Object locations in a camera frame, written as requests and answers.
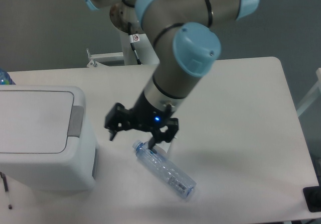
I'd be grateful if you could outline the clear blue plastic bottle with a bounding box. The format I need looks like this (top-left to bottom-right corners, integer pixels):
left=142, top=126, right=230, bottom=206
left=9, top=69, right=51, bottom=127
left=132, top=140, right=196, bottom=199

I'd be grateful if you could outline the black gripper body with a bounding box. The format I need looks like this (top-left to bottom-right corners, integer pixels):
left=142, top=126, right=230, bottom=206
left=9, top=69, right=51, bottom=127
left=130, top=92, right=176, bottom=132

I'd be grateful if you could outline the white paper packet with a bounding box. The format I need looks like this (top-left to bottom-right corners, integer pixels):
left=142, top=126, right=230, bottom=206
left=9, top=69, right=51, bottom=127
left=155, top=137, right=177, bottom=156

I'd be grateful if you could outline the black pen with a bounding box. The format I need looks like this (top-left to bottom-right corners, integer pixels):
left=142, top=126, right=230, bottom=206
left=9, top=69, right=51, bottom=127
left=1, top=172, right=13, bottom=210

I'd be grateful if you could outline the blue bottle at edge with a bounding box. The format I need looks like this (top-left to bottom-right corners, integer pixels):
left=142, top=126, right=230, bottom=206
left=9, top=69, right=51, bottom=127
left=0, top=68, right=16, bottom=85

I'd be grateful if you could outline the white frame at right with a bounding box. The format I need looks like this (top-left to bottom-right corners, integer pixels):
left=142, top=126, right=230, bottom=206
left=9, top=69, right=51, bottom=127
left=296, top=68, right=320, bottom=117

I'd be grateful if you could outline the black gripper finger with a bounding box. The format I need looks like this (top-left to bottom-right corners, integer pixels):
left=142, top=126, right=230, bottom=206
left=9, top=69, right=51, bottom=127
left=148, top=118, right=179, bottom=150
left=104, top=102, right=132, bottom=141

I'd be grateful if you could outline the black device at corner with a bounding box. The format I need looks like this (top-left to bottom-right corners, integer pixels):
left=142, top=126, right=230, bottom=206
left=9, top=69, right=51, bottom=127
left=303, top=186, right=320, bottom=212

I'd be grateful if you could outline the white push-lid trash can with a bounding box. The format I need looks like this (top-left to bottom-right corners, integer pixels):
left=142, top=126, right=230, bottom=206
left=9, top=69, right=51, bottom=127
left=1, top=85, right=98, bottom=191

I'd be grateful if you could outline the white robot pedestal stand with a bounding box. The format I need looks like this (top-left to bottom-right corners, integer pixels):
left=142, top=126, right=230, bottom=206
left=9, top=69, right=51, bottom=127
left=86, top=3, right=161, bottom=68

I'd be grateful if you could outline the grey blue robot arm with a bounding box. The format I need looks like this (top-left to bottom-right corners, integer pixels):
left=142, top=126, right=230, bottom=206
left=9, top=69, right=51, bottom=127
left=85, top=0, right=260, bottom=149

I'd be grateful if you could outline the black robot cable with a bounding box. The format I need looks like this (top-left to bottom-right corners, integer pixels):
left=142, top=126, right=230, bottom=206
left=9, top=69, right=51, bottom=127
left=127, top=22, right=143, bottom=65

